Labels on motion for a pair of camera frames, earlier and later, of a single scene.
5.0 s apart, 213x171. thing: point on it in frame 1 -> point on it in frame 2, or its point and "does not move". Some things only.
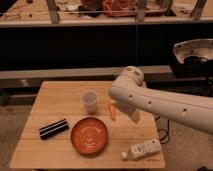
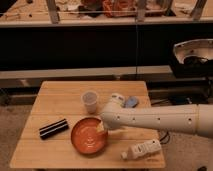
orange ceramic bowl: [89, 135] does not move
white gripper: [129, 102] -> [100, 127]
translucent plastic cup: [90, 100] does not move
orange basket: [120, 5] does not move
